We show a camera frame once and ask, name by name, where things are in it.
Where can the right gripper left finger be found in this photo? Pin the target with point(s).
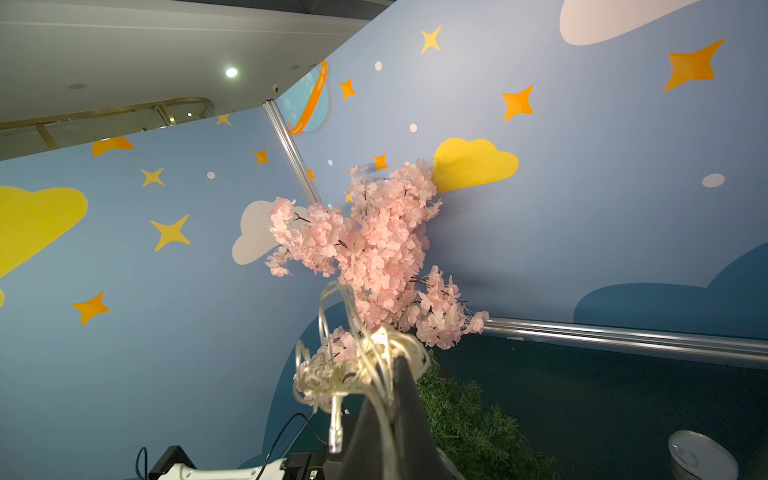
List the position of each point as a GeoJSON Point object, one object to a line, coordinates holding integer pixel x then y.
{"type": "Point", "coordinates": [369, 455]}

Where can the aluminium back rail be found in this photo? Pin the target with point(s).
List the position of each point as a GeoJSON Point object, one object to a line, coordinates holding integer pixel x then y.
{"type": "Point", "coordinates": [744, 353]}

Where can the left aluminium post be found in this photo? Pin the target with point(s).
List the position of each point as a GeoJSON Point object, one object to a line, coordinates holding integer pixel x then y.
{"type": "Point", "coordinates": [291, 150]}

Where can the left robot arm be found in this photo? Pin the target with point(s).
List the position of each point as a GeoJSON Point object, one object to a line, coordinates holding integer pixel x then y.
{"type": "Point", "coordinates": [299, 437]}

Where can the pink cherry blossom tree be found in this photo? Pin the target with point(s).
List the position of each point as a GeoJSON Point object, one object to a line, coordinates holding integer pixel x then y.
{"type": "Point", "coordinates": [378, 250]}

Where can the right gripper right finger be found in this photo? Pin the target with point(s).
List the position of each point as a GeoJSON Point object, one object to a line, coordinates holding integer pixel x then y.
{"type": "Point", "coordinates": [418, 457]}

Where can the silver tin can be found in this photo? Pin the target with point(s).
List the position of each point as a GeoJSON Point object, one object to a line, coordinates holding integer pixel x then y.
{"type": "Point", "coordinates": [695, 456]}

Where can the small green christmas tree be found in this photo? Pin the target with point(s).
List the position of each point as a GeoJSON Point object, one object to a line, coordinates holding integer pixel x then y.
{"type": "Point", "coordinates": [482, 442]}

